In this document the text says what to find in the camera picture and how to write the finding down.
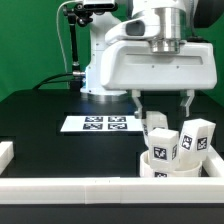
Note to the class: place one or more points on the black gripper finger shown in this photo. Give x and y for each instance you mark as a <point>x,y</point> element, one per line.
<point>187,98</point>
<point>139,113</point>

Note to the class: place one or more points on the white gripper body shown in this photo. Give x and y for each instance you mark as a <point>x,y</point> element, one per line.
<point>128,63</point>

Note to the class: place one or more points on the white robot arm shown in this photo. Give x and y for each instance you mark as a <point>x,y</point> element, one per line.
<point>163,25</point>

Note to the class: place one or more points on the white paper marker sheet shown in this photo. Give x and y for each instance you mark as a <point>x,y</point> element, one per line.
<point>101,124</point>

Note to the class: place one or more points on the white overhead camera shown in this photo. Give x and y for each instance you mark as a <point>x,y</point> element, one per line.
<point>99,4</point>

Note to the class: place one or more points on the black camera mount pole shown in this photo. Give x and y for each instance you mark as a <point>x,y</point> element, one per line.
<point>76,16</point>

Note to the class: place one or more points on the white front fence rail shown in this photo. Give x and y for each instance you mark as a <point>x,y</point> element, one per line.
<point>111,190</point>

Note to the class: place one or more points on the white left fence rail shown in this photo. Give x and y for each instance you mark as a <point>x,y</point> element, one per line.
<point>6,154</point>

